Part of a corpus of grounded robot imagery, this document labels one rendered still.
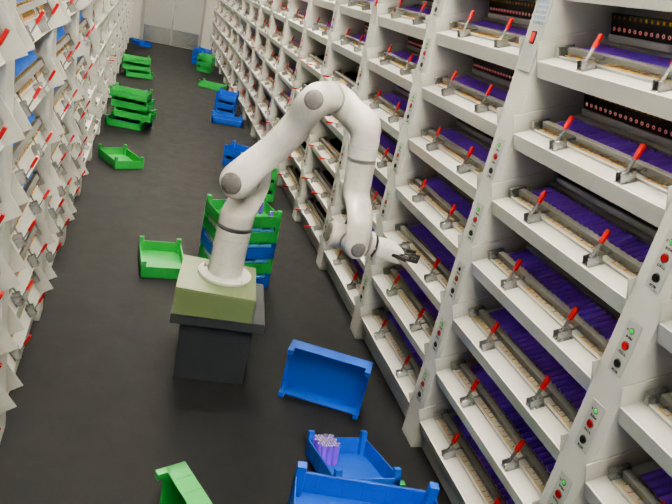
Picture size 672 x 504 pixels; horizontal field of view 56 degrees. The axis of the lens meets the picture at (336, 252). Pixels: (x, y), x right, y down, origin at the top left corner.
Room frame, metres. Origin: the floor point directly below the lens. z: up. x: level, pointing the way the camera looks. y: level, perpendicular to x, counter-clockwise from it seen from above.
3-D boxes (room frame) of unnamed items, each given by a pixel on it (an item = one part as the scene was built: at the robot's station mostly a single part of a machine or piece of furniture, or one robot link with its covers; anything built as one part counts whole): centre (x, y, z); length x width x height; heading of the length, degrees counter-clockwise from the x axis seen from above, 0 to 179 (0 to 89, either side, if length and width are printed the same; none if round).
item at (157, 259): (2.74, 0.81, 0.04); 0.30 x 0.20 x 0.08; 23
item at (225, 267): (2.03, 0.36, 0.47); 0.19 x 0.19 x 0.18
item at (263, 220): (2.75, 0.46, 0.36); 0.30 x 0.20 x 0.08; 123
